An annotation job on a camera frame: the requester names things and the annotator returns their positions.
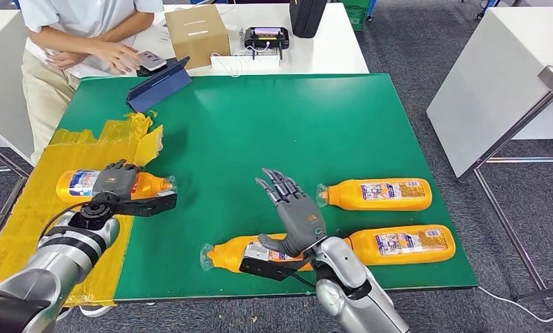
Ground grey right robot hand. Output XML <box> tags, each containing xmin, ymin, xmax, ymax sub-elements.
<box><xmin>255</xmin><ymin>167</ymin><xmax>327</xmax><ymax>258</ymax></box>

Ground person's right hand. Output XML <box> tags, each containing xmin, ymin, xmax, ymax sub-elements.
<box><xmin>90</xmin><ymin>40</ymin><xmax>144</xmax><ymax>76</ymax></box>

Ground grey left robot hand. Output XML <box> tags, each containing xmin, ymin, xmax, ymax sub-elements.
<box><xmin>91</xmin><ymin>159</ymin><xmax>143</xmax><ymax>203</ymax></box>

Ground person's left hand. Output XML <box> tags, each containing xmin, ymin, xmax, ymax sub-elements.
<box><xmin>46</xmin><ymin>50</ymin><xmax>82</xmax><ymax>71</ymax></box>

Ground orange detergent bottle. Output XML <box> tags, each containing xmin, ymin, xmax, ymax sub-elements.
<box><xmin>199</xmin><ymin>232</ymin><xmax>321</xmax><ymax>273</ymax></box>
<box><xmin>316</xmin><ymin>178</ymin><xmax>434</xmax><ymax>212</ymax></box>
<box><xmin>345</xmin><ymin>224</ymin><xmax>457</xmax><ymax>268</ymax></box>
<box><xmin>55</xmin><ymin>169</ymin><xmax>178</xmax><ymax>204</ymax></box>

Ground smartphone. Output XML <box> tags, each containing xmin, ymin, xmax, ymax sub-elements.
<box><xmin>135</xmin><ymin>50</ymin><xmax>168</xmax><ymax>72</ymax></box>

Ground person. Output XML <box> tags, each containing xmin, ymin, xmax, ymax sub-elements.
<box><xmin>18</xmin><ymin>0</ymin><xmax>164</xmax><ymax>164</ymax></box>

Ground blue tablet case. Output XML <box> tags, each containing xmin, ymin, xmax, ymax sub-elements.
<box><xmin>126</xmin><ymin>55</ymin><xmax>193</xmax><ymax>114</ymax></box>

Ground black flat pad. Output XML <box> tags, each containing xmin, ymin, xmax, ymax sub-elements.
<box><xmin>135</xmin><ymin>58</ymin><xmax>178</xmax><ymax>78</ymax></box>

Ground brown cardboard box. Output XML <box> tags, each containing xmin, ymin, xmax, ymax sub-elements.
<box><xmin>164</xmin><ymin>4</ymin><xmax>232</xmax><ymax>71</ymax></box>

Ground yellow taped cardboard sheet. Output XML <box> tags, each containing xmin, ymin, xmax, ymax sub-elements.
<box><xmin>0</xmin><ymin>112</ymin><xmax>165</xmax><ymax>308</ymax></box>

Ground green table mat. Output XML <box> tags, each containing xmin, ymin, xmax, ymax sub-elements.
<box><xmin>55</xmin><ymin>73</ymin><xmax>480</xmax><ymax>302</ymax></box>

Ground white flat block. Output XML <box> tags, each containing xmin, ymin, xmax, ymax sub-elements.
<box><xmin>210</xmin><ymin>49</ymin><xmax>282</xmax><ymax>77</ymax></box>

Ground black handheld controller with screen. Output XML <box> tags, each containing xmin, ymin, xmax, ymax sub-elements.
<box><xmin>244</xmin><ymin>26</ymin><xmax>291</xmax><ymax>60</ymax></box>

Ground white table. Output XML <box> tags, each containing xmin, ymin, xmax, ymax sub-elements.
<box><xmin>119</xmin><ymin>3</ymin><xmax>370</xmax><ymax>78</ymax></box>
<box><xmin>427</xmin><ymin>6</ymin><xmax>553</xmax><ymax>180</ymax></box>

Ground black carry case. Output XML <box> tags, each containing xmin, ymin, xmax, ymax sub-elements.
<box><xmin>289</xmin><ymin>0</ymin><xmax>328</xmax><ymax>40</ymax></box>

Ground green plastic crate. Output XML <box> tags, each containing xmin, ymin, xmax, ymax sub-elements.
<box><xmin>340</xmin><ymin>0</ymin><xmax>377</xmax><ymax>32</ymax></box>

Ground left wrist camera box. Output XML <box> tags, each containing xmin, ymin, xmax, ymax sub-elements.
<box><xmin>103</xmin><ymin>187</ymin><xmax>179</xmax><ymax>219</ymax></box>

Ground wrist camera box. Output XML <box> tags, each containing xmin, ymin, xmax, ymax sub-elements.
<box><xmin>238</xmin><ymin>241</ymin><xmax>316</xmax><ymax>282</ymax></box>
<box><xmin>103</xmin><ymin>187</ymin><xmax>179</xmax><ymax>219</ymax></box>

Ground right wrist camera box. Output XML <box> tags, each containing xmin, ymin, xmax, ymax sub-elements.
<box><xmin>238</xmin><ymin>241</ymin><xmax>316</xmax><ymax>282</ymax></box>

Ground steel frame leg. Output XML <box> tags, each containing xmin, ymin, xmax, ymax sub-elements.
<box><xmin>0</xmin><ymin>139</ymin><xmax>31</xmax><ymax>261</ymax></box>

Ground white floor cable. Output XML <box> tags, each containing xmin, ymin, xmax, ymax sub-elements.
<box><xmin>478</xmin><ymin>287</ymin><xmax>553</xmax><ymax>325</ymax></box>

